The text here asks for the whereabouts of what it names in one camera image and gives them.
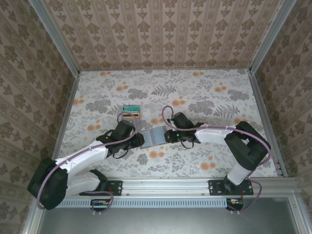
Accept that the grey metal sheet panel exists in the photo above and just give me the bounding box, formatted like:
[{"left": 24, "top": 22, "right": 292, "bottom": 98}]
[{"left": 41, "top": 207, "right": 300, "bottom": 234}]

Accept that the aluminium corner post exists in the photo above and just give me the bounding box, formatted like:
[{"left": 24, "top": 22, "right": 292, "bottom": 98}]
[
  {"left": 28, "top": 0, "right": 81, "bottom": 76},
  {"left": 250, "top": 0, "right": 298, "bottom": 73}
]

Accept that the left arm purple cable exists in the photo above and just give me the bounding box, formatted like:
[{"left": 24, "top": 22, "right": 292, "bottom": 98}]
[{"left": 36, "top": 114, "right": 137, "bottom": 215}]

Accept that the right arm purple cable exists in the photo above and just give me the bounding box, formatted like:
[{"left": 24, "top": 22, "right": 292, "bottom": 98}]
[{"left": 162, "top": 105, "right": 272, "bottom": 214}]

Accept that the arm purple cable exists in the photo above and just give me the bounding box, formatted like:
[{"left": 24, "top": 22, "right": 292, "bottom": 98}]
[
  {"left": 36, "top": 114, "right": 137, "bottom": 215},
  {"left": 162, "top": 105, "right": 272, "bottom": 214}
]

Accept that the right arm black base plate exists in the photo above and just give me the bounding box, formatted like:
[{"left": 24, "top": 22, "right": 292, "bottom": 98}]
[{"left": 208, "top": 179, "right": 254, "bottom": 196}]

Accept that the black connector with wires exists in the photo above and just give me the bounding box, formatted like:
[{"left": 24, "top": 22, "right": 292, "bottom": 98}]
[
  {"left": 226, "top": 198, "right": 244, "bottom": 211},
  {"left": 90, "top": 198, "right": 111, "bottom": 212}
]

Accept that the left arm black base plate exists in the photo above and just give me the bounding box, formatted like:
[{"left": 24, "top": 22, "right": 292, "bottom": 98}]
[{"left": 79, "top": 179, "right": 122, "bottom": 196}]

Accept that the clear acrylic card box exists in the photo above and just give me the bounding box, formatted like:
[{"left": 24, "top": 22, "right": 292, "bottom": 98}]
[{"left": 121, "top": 104, "right": 142, "bottom": 130}]

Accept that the tan card with black stripe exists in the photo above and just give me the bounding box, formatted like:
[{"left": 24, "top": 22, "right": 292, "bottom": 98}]
[{"left": 121, "top": 111, "right": 141, "bottom": 119}]

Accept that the grey slotted cable duct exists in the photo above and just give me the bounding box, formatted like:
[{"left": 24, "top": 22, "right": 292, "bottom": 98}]
[{"left": 58, "top": 198, "right": 227, "bottom": 208}]

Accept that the grey card holder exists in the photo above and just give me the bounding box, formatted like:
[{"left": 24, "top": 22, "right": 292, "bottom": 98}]
[{"left": 140, "top": 126, "right": 168, "bottom": 149}]

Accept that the aluminium side rail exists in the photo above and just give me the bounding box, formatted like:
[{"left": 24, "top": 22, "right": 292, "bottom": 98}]
[
  {"left": 248, "top": 70, "right": 288, "bottom": 178},
  {"left": 46, "top": 72, "right": 81, "bottom": 178}
]

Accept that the aluminium frame rail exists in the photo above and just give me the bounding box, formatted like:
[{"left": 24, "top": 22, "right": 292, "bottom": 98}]
[{"left": 36, "top": 177, "right": 299, "bottom": 197}]

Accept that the teal card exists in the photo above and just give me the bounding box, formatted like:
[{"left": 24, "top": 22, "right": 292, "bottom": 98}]
[{"left": 122, "top": 104, "right": 142, "bottom": 112}]

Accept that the left gripper thin black cable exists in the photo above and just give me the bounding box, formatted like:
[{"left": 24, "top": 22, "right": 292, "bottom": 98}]
[{"left": 112, "top": 147, "right": 130, "bottom": 159}]

